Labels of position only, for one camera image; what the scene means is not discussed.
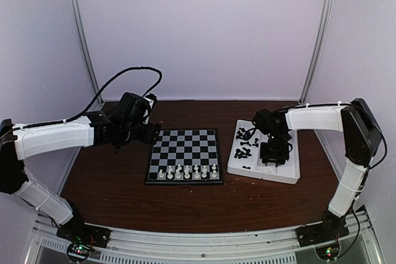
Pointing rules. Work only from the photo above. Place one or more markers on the black chess pieces lower cluster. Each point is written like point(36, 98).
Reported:
point(242, 153)

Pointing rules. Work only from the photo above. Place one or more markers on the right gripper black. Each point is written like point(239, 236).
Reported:
point(266, 157)

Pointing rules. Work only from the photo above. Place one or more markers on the white chess king piece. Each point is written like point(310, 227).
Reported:
point(186, 175)

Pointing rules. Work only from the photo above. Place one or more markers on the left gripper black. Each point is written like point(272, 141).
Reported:
point(151, 136)

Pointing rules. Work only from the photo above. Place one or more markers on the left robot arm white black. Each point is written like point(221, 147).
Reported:
point(22, 141)

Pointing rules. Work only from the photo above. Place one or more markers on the white chess queen piece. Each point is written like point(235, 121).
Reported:
point(161, 175)

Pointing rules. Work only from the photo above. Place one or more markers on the aluminium front rail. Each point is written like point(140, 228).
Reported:
point(271, 246)

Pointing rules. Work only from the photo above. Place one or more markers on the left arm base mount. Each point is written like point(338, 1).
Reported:
point(77, 231)

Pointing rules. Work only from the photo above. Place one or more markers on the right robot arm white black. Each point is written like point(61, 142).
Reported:
point(362, 137)

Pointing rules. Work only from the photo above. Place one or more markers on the left controller board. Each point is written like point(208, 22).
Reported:
point(77, 252)

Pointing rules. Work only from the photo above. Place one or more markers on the right aluminium frame post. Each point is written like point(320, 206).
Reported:
point(318, 44)

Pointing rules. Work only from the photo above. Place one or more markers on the controller board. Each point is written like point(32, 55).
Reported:
point(77, 252)
point(328, 252)

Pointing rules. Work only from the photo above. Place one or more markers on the aluminium frame post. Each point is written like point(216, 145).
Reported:
point(82, 39)
point(318, 44)

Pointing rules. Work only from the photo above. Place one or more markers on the right controller board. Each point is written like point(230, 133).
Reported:
point(328, 252)

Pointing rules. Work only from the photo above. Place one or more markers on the black chess pieces upper cluster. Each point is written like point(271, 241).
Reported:
point(245, 135)

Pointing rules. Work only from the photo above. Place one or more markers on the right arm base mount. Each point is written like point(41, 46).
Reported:
point(321, 230)

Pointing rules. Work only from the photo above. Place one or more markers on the left aluminium frame post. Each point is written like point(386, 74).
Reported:
point(82, 39)

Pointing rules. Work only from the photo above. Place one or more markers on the black white chessboard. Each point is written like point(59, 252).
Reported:
point(185, 147)

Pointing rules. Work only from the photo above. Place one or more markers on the black chess pieces cluster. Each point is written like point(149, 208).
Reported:
point(242, 153)
point(245, 135)

